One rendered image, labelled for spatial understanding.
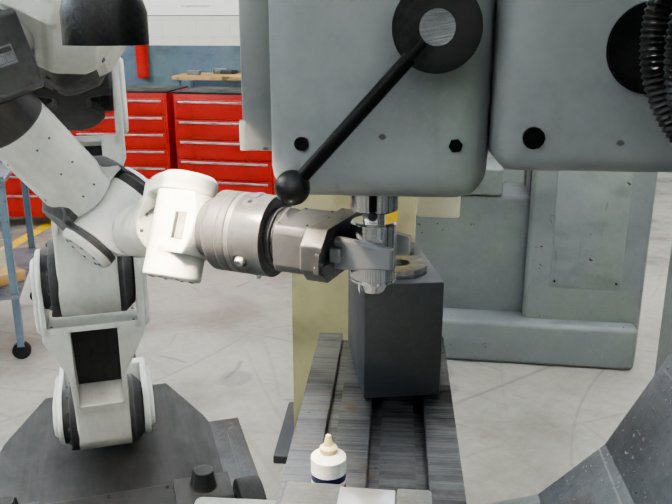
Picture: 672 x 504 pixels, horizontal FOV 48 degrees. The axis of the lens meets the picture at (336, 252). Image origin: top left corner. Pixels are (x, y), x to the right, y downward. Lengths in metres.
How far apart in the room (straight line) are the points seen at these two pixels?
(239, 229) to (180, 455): 1.00
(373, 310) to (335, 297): 1.50
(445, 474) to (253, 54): 0.58
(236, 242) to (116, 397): 0.85
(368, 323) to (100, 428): 0.69
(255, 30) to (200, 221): 0.22
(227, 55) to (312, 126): 9.33
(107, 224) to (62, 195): 0.07
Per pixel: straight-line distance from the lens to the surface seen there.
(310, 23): 0.65
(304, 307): 2.66
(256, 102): 0.74
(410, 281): 1.14
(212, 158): 5.48
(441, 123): 0.65
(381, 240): 0.75
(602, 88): 0.65
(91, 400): 1.59
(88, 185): 1.07
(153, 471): 1.69
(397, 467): 1.03
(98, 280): 1.41
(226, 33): 9.98
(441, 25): 0.61
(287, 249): 0.77
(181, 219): 0.84
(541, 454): 2.88
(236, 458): 2.02
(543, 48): 0.63
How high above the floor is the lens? 1.46
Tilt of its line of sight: 17 degrees down
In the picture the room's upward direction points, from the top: straight up
